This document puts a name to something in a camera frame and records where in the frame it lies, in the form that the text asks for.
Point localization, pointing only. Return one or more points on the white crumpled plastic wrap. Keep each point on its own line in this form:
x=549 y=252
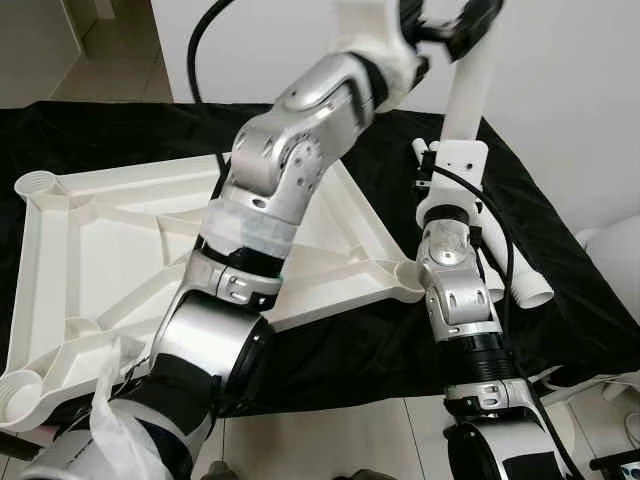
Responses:
x=115 y=430

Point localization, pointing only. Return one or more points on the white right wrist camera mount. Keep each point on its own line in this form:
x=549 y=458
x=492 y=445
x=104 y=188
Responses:
x=455 y=175

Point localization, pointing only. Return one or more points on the white plastic table top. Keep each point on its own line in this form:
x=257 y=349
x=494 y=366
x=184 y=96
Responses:
x=100 y=260

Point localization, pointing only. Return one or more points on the black stand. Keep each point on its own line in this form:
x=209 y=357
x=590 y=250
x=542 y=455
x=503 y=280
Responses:
x=615 y=460

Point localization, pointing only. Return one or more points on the white plastic table leg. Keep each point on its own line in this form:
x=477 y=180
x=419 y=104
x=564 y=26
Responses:
x=495 y=280
x=468 y=100
x=530 y=280

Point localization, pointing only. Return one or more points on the black cloth table cover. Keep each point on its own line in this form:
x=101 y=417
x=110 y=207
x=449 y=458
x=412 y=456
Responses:
x=570 y=200

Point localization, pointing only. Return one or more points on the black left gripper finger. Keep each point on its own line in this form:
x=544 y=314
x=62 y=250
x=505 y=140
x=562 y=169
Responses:
x=475 y=28

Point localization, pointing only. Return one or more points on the grey left robot foot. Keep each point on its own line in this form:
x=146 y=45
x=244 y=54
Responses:
x=225 y=472

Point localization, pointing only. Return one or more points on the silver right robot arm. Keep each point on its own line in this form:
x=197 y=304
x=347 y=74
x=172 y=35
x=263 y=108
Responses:
x=455 y=290

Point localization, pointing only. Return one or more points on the grey robot foot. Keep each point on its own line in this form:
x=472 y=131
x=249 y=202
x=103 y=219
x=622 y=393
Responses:
x=368 y=474
x=225 y=472

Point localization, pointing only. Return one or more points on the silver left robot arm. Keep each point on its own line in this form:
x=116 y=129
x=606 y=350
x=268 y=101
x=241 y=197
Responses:
x=290 y=150

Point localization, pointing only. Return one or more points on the grey right robot foot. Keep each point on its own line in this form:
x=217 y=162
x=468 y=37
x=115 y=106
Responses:
x=368 y=474

